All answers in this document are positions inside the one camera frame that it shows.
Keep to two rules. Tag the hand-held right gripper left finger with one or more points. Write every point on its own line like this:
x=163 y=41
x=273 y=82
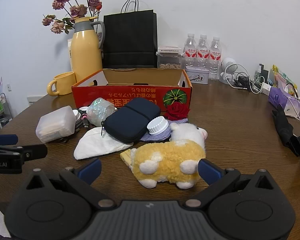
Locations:
x=91 y=170

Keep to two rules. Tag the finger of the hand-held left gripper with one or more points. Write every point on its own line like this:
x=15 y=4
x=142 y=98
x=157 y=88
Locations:
x=3 y=139
x=33 y=152

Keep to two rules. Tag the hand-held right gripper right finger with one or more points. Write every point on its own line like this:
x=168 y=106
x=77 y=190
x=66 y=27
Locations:
x=210 y=172

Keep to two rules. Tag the white face mask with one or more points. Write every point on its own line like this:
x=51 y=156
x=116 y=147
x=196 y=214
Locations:
x=95 y=143

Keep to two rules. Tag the translucent plastic box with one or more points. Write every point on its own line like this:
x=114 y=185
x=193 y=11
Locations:
x=55 y=125

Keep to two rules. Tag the pale yellow block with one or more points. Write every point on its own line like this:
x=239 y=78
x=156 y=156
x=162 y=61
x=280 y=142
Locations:
x=126 y=158

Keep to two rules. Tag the yellow and white plush sheep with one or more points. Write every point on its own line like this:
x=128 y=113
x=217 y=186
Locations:
x=170 y=155

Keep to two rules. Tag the small white round case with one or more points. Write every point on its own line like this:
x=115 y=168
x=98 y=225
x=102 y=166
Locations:
x=76 y=114

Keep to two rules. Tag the iridescent clear pouch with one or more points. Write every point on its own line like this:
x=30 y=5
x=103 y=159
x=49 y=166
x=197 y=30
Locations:
x=98 y=111

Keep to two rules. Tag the purple knitted cloth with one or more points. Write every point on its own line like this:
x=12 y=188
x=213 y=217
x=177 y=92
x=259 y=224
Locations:
x=162 y=135

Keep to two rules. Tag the navy zip pouch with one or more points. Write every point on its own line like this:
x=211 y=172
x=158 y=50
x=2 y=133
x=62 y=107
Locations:
x=130 y=121

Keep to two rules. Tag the white ribbed jar lid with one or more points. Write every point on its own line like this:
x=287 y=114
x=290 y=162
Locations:
x=157 y=126

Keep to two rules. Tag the red artificial rose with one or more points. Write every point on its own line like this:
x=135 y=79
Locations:
x=177 y=110

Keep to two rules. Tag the red cardboard box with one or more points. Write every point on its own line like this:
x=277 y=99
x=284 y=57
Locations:
x=145 y=93

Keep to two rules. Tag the yellow ceramic mug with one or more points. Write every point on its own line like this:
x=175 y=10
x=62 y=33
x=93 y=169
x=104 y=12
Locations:
x=65 y=83

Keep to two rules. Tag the black folded umbrella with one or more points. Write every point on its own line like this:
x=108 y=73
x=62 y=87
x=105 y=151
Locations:
x=286 y=130

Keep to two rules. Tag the black power adapter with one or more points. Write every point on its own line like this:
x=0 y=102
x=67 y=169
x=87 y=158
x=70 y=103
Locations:
x=242 y=81

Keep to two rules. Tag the white charger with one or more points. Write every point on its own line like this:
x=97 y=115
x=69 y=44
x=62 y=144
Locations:
x=266 y=88

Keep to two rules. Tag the purple plastic bag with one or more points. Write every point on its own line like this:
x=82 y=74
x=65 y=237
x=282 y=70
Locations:
x=277 y=97

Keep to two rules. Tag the white power strip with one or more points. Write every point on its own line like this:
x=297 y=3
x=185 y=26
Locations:
x=293 y=111

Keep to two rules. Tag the small white desk fan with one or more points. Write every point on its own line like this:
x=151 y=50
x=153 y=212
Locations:
x=228 y=67

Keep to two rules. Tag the yellow thermos jug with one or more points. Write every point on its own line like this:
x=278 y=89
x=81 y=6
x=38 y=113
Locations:
x=86 y=55

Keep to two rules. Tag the dark upright device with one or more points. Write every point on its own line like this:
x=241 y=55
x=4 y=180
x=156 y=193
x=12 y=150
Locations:
x=264 y=73

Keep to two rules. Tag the clear water bottle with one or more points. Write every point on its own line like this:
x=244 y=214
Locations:
x=203 y=47
x=190 y=46
x=215 y=55

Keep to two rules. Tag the colourful snack packet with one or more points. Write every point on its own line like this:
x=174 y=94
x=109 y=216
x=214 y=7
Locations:
x=282 y=78

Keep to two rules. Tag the clear seed container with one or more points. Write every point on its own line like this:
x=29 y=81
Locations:
x=168 y=61

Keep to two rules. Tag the small white flat box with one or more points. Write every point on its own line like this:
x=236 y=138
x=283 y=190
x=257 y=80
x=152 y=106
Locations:
x=169 y=48

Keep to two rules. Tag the black paper bag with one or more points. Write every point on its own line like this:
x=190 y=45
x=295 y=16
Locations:
x=130 y=37

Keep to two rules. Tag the dried pink rose bouquet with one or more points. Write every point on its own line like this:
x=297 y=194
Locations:
x=76 y=10

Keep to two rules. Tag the white wall vent panel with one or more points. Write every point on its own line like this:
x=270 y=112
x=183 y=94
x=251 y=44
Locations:
x=35 y=100

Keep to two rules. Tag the white wall socket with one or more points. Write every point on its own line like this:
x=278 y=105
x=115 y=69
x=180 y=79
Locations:
x=8 y=87

